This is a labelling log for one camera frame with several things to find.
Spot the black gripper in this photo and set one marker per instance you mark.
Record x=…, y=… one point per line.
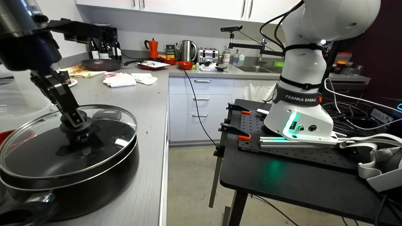
x=29, y=52

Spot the glass lid with black knob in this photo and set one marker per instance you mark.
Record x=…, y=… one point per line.
x=111, y=126

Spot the red moka pot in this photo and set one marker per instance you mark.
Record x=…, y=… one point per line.
x=152, y=50

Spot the black nonstick pot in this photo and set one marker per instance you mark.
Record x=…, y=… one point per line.
x=95, y=193

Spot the small white plate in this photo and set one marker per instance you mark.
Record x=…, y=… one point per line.
x=73, y=84

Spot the yellowish cloth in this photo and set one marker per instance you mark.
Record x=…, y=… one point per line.
x=85, y=74

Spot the dark frying pan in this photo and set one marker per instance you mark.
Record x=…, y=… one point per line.
x=100, y=65

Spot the white round plastic container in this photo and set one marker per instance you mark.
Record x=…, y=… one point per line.
x=13, y=120

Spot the dark wine bottle white label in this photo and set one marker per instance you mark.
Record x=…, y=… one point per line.
x=94, y=51

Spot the large white cloth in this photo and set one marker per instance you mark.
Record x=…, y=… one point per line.
x=119, y=81

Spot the black coffee machine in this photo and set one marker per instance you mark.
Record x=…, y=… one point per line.
x=109, y=50

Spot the small white cloth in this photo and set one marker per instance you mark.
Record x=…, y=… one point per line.
x=146, y=79

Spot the red plate with white paper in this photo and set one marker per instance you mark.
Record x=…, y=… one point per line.
x=152, y=65

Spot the green jar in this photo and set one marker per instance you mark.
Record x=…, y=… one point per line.
x=170, y=51

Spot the small red bowl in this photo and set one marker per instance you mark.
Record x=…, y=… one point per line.
x=185, y=66

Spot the stainless steel kettle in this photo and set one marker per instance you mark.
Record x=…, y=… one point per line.
x=186, y=51

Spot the chrome toaster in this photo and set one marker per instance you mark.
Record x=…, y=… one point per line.
x=208, y=56

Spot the white drawer cabinet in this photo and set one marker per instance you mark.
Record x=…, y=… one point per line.
x=221, y=109

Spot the clear soap bottle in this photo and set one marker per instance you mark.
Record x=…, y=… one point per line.
x=226, y=56

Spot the black clamp with orange tip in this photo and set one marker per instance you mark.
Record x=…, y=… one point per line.
x=232, y=131
x=237, y=109

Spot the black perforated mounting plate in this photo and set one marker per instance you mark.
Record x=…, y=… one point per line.
x=251, y=126

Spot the steel kitchen sink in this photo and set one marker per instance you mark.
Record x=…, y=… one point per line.
x=257, y=67

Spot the chrome kitchen faucet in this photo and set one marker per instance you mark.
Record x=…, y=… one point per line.
x=263, y=48

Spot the green sponge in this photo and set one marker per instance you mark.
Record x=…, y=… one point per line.
x=279, y=65

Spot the black work table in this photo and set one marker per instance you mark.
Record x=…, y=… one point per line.
x=293, y=184

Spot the grey white control device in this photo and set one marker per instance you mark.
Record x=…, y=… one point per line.
x=381, y=171

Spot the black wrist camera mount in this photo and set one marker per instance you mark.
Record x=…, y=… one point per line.
x=79, y=31

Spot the white wall cabinets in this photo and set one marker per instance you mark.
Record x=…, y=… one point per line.
x=188, y=8

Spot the aluminium rail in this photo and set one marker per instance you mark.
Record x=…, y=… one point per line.
x=293, y=141

